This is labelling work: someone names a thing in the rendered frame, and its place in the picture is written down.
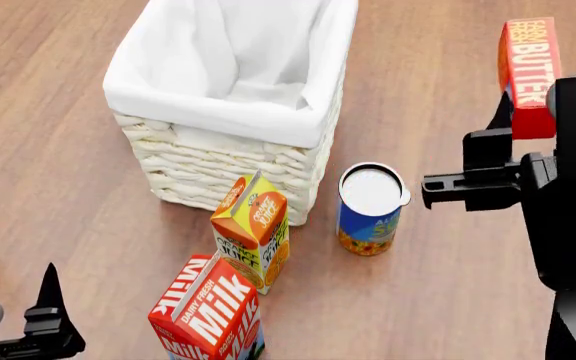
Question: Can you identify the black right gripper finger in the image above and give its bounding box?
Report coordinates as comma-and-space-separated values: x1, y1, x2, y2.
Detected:
462, 90, 524, 213

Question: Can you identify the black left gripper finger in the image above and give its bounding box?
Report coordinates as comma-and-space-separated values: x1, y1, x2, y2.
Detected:
23, 261, 87, 358

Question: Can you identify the red butter box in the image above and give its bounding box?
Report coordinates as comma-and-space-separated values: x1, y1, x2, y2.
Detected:
497, 16, 564, 141

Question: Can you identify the white woven wicker basket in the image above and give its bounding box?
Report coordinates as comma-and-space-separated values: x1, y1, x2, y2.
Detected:
111, 55, 347, 227

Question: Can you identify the white cloth basket liner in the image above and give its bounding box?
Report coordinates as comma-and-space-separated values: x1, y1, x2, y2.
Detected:
102, 0, 360, 150

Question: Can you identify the blue soup can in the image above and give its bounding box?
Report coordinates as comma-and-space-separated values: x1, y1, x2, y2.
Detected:
336, 161, 413, 258

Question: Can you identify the red milk carton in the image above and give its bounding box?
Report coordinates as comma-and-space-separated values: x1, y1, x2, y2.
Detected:
147, 253, 267, 360

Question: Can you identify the orange juice carton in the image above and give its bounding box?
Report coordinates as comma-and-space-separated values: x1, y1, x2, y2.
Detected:
209, 168, 292, 297

